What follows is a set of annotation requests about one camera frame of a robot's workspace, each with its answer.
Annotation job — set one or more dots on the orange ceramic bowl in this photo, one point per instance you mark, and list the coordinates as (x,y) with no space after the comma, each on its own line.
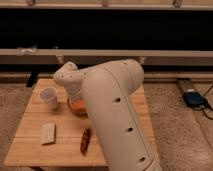
(77,107)

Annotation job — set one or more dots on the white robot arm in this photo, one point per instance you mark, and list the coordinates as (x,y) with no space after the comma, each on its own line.
(105,90)

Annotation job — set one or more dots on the blue power adapter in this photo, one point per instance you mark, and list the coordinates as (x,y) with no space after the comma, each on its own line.
(193,99)

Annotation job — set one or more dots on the long wooden bench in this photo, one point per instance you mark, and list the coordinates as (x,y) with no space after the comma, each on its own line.
(23,65)

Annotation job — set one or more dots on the white paper cup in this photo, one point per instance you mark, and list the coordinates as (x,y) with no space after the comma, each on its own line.
(48,95)

